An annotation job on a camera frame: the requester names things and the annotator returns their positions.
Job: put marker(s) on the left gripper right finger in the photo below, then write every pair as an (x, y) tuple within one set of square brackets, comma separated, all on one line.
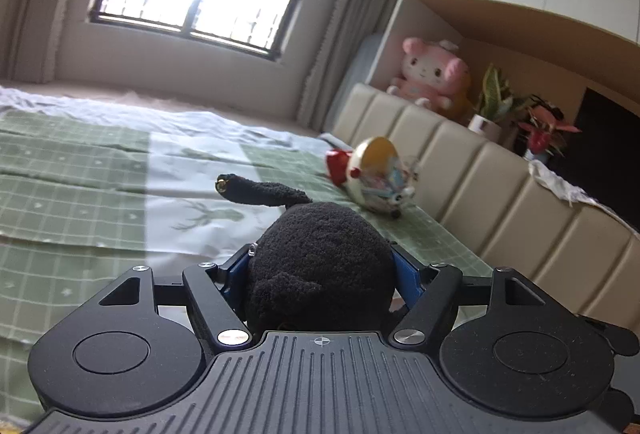
[(430, 295)]

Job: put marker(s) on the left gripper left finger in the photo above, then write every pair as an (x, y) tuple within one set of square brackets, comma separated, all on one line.
[(215, 294)]

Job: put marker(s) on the black plush headband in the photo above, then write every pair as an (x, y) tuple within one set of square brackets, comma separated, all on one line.
[(319, 267)]

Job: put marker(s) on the beige padded headboard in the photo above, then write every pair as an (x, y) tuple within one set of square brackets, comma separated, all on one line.
[(491, 201)]

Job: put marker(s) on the clear toy ball bag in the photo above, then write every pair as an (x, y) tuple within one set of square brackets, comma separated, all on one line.
[(374, 175)]

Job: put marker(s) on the green patterned bedsheet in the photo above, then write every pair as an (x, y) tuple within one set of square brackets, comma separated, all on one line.
[(90, 189)]

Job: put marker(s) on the white cloth on headboard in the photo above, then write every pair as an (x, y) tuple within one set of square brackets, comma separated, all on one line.
[(561, 188)]

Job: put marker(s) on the green leafy potted plant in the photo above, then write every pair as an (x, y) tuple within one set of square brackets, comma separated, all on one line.
[(497, 103)]

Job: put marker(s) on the red leaf potted plant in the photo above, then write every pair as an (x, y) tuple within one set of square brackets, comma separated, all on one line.
[(545, 128)]

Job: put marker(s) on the pink plush bunny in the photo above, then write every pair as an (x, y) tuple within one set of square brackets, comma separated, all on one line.
[(432, 75)]

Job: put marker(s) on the grey right curtain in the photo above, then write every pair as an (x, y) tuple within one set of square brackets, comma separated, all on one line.
[(350, 22)]

